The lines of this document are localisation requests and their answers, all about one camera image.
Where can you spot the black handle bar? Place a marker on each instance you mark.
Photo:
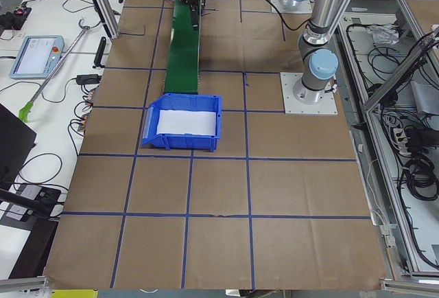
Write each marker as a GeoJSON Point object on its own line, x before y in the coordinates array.
{"type": "Point", "coordinates": [97, 63]}

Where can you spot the blue right plastic bin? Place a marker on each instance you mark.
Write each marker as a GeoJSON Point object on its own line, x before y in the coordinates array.
{"type": "Point", "coordinates": [183, 102]}

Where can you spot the aluminium frame post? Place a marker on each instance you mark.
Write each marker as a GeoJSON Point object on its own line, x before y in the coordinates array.
{"type": "Point", "coordinates": [107, 18]}

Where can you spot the grabber reacher tool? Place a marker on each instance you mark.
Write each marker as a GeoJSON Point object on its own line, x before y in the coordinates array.
{"type": "Point", "coordinates": [24, 112]}

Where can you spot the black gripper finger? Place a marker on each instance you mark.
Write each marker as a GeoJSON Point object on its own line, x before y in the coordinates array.
{"type": "Point", "coordinates": [194, 10]}

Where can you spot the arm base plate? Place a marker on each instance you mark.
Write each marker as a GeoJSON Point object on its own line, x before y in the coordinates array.
{"type": "Point", "coordinates": [291, 2]}
{"type": "Point", "coordinates": [300, 101]}

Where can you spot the white foam pad right bin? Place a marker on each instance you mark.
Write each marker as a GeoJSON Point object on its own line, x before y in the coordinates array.
{"type": "Point", "coordinates": [186, 122]}

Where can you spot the blue teach pendant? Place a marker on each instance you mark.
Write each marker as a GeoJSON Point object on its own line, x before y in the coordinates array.
{"type": "Point", "coordinates": [37, 57]}

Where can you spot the black power adapter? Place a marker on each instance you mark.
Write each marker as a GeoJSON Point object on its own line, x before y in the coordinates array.
{"type": "Point", "coordinates": [84, 79]}

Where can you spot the green conveyor belt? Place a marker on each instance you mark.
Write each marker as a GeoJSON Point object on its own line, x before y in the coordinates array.
{"type": "Point", "coordinates": [183, 59]}

